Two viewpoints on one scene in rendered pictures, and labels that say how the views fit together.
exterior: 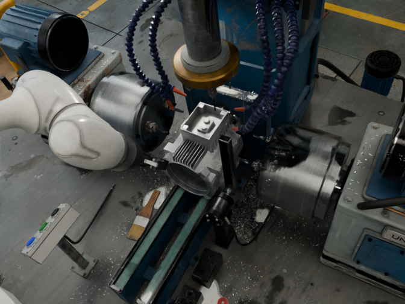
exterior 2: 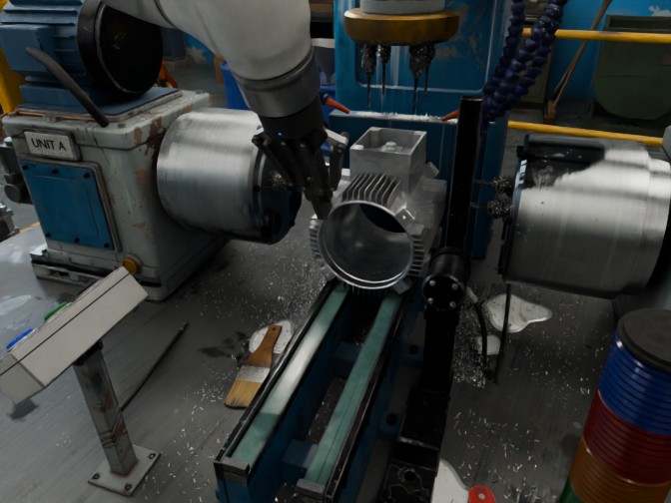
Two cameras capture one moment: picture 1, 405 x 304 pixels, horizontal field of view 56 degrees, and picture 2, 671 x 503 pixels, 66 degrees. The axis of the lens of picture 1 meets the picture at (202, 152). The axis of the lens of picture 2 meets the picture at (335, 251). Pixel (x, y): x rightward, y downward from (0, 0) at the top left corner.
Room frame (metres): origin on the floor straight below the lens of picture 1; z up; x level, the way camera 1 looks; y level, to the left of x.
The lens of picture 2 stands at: (0.01, 0.33, 1.42)
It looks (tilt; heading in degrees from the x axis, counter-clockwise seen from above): 30 degrees down; 341
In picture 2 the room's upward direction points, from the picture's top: 1 degrees counter-clockwise
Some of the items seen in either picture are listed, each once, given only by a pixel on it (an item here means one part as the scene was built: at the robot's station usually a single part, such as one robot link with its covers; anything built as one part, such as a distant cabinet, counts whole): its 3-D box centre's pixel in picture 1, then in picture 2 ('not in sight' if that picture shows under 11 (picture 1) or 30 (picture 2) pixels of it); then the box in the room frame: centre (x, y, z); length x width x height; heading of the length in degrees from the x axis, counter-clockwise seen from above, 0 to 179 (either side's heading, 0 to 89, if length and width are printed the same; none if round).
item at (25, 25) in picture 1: (46, 69); (74, 109); (1.15, 0.48, 1.16); 0.33 x 0.26 x 0.42; 52
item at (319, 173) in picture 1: (311, 173); (591, 218); (0.57, -0.30, 1.04); 0.41 x 0.25 x 0.25; 52
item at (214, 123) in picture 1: (205, 127); (388, 160); (0.77, -0.02, 1.11); 0.12 x 0.11 x 0.07; 141
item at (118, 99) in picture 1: (123, 107); (215, 173); (1.00, 0.24, 1.04); 0.37 x 0.25 x 0.25; 52
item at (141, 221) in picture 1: (145, 214); (259, 362); (0.69, 0.24, 0.80); 0.21 x 0.05 x 0.01; 149
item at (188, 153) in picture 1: (202, 155); (380, 220); (0.74, 0.00, 1.01); 0.20 x 0.19 x 0.19; 141
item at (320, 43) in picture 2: not in sight; (332, 68); (2.41, -0.48, 0.93); 0.25 x 0.24 x 0.25; 133
